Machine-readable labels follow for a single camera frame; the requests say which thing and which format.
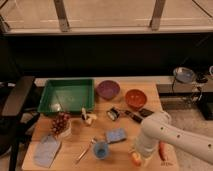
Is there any wooden table board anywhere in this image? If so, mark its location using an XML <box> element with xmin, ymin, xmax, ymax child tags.
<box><xmin>22</xmin><ymin>82</ymin><xmax>179</xmax><ymax>171</ymax></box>

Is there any purple bowl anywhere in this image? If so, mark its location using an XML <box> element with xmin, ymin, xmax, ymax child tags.
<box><xmin>96</xmin><ymin>80</ymin><xmax>120</xmax><ymax>100</ymax></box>

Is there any light blue cloth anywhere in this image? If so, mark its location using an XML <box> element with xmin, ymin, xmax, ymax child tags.
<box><xmin>33</xmin><ymin>135</ymin><xmax>61</xmax><ymax>168</ymax></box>

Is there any red grapes bunch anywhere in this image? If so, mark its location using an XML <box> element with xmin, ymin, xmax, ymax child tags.
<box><xmin>51</xmin><ymin>112</ymin><xmax>70</xmax><ymax>135</ymax></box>

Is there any orange carrot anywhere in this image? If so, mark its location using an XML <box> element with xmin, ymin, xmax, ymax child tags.
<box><xmin>158</xmin><ymin>141</ymin><xmax>166</xmax><ymax>161</ymax></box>

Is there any black white toy figure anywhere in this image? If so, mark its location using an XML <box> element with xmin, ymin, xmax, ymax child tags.
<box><xmin>81</xmin><ymin>108</ymin><xmax>97</xmax><ymax>126</ymax></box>

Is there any green plastic tray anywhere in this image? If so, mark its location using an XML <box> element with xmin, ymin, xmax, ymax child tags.
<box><xmin>38</xmin><ymin>79</ymin><xmax>95</xmax><ymax>115</ymax></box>

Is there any yellow red apple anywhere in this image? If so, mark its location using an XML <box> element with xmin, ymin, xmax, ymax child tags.
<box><xmin>130</xmin><ymin>152</ymin><xmax>142</xmax><ymax>166</ymax></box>

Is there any grey metal bowl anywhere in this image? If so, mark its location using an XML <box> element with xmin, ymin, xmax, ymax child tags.
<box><xmin>173</xmin><ymin>67</ymin><xmax>195</xmax><ymax>83</ymax></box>

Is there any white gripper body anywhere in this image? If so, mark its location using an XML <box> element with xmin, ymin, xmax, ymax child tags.
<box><xmin>132</xmin><ymin>147</ymin><xmax>154</xmax><ymax>167</ymax></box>

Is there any black office chair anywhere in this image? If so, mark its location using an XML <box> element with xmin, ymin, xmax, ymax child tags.
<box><xmin>0</xmin><ymin>76</ymin><xmax>40</xmax><ymax>171</ymax></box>

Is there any black handled peeler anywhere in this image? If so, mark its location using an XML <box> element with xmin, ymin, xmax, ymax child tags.
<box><xmin>106</xmin><ymin>107</ymin><xmax>124</xmax><ymax>121</ymax></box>

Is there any blue cup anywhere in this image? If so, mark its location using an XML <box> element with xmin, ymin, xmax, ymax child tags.
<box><xmin>93</xmin><ymin>141</ymin><xmax>109</xmax><ymax>160</ymax></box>

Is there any red bowl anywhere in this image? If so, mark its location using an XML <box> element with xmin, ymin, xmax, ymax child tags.
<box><xmin>125</xmin><ymin>89</ymin><xmax>147</xmax><ymax>111</ymax></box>

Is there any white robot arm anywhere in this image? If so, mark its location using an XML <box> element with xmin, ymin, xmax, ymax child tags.
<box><xmin>133</xmin><ymin>111</ymin><xmax>213</xmax><ymax>165</ymax></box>

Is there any blue sponge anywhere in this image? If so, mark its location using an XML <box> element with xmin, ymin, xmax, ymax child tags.
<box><xmin>105</xmin><ymin>128</ymin><xmax>127</xmax><ymax>144</ymax></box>

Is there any white small bowl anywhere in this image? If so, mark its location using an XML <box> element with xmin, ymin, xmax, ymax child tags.
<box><xmin>55</xmin><ymin>121</ymin><xmax>71</xmax><ymax>139</ymax></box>

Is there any metal spoon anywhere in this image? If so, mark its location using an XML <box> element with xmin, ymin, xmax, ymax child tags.
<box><xmin>75</xmin><ymin>138</ymin><xmax>97</xmax><ymax>164</ymax></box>

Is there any black knife handle tool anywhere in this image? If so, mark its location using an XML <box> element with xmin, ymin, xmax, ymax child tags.
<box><xmin>124</xmin><ymin>110</ymin><xmax>143</xmax><ymax>124</ymax></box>

